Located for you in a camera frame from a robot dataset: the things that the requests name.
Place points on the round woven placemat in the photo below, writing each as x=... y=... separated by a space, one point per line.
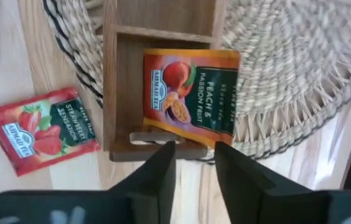
x=287 y=62

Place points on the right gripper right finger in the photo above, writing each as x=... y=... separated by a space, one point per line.
x=256 y=202

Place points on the wooden tea box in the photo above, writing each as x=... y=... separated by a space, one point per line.
x=125 y=93

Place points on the red strawberry tea bag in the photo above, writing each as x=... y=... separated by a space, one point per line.
x=38 y=130

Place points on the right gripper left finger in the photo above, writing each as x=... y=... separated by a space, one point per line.
x=150 y=202

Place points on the orange peach tea bag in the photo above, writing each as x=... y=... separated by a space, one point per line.
x=194 y=93

